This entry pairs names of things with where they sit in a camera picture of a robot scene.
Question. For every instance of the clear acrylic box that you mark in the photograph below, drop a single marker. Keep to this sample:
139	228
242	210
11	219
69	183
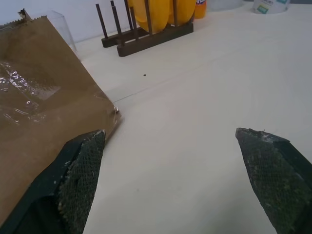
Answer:
61	22

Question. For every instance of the orange soda bottle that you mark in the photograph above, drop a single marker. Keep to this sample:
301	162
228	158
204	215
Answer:
201	11

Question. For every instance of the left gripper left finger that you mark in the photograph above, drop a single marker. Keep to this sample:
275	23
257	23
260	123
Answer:
73	185

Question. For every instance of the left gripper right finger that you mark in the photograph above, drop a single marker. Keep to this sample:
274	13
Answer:
275	175

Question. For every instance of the yellow plate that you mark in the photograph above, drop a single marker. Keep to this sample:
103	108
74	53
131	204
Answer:
151	14
182	12

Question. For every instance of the dark wooden plate rack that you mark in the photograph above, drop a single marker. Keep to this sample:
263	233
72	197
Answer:
151	41

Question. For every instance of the brown paper bag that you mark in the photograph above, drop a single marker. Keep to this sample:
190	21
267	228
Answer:
36	61

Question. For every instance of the clear cup with green label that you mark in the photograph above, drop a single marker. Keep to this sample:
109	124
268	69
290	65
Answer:
268	7

